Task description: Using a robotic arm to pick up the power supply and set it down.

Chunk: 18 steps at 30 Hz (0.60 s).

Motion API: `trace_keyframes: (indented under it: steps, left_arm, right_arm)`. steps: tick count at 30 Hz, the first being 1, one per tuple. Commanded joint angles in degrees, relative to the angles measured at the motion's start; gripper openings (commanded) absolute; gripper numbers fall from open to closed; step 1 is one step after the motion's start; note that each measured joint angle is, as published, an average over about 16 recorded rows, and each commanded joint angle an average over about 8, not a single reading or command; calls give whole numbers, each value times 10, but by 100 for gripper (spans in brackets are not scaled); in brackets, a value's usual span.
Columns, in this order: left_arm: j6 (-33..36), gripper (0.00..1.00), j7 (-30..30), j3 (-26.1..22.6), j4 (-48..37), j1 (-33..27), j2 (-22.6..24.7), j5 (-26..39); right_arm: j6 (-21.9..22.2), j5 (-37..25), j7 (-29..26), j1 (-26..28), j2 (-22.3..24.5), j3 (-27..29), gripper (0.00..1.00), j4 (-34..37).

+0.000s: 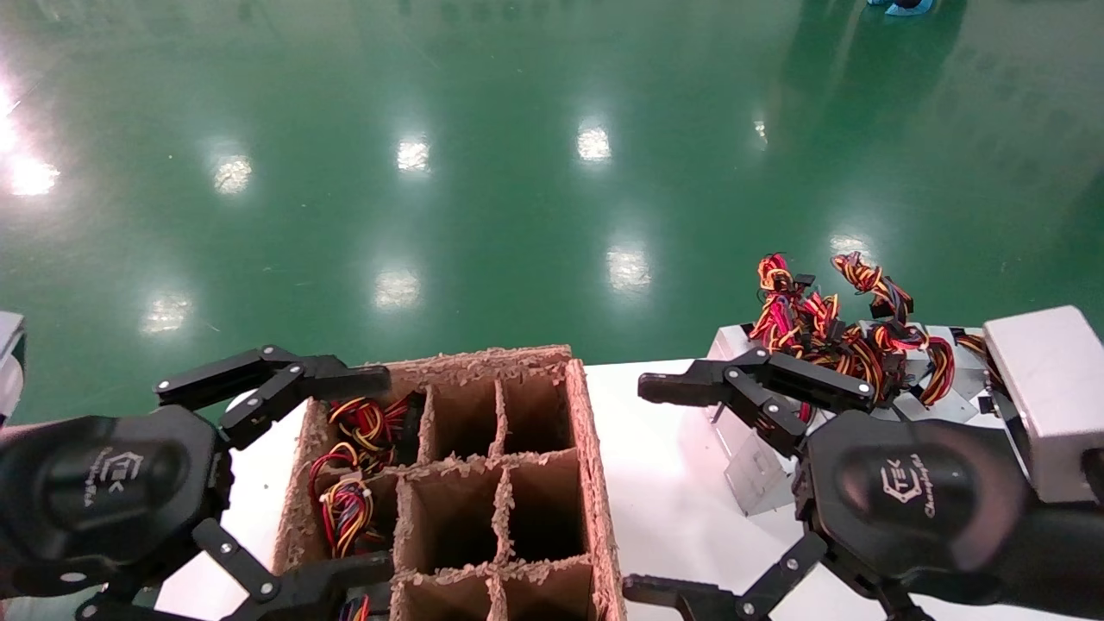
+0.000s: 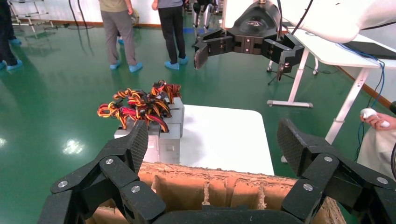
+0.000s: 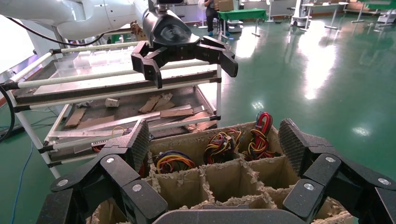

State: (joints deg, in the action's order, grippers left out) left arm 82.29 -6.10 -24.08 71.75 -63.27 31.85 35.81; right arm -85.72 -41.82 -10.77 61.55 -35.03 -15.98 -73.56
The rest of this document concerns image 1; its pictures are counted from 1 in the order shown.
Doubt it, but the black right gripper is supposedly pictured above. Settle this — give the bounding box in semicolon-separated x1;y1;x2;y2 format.
621;348;1104;621

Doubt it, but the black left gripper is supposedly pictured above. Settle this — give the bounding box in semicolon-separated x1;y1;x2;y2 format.
0;345;396;621

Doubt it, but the brown cardboard divider box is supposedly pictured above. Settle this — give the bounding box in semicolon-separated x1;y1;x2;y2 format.
272;345;629;621

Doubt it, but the wire bundle in box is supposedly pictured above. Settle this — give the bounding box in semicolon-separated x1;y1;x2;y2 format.
306;442;385;560

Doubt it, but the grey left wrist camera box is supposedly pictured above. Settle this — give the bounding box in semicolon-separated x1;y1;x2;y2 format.
0;310;27;425

